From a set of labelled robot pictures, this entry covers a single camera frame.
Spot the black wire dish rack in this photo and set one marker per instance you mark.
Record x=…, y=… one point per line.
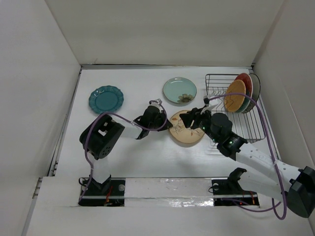
x=248, y=125

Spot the dark teal scalloped plate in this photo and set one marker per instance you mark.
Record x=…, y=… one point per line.
x=106, y=99

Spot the grey tree plate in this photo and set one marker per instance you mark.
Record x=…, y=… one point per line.
x=256, y=91

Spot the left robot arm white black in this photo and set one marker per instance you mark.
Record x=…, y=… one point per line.
x=110, y=129

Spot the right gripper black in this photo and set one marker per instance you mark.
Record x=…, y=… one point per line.
x=187, y=118

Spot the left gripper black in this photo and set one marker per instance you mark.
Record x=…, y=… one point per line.
x=161, y=115

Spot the red plate blue flower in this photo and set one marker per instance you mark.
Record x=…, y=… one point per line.
x=249, y=90

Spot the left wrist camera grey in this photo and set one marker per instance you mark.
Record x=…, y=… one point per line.
x=156, y=103

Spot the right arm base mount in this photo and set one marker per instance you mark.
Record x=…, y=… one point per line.
x=225, y=196

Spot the beige bird plate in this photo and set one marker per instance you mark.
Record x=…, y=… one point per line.
x=181, y=133

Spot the light blue flower plate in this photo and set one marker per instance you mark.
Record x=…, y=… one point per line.
x=179, y=90

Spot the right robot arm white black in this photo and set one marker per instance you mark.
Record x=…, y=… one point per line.
x=288, y=184

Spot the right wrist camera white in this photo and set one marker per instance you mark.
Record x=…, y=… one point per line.
x=210, y=102

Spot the orange woven plate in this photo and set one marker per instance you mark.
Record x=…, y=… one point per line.
x=234, y=96

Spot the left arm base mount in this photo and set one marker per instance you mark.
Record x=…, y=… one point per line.
x=111, y=193

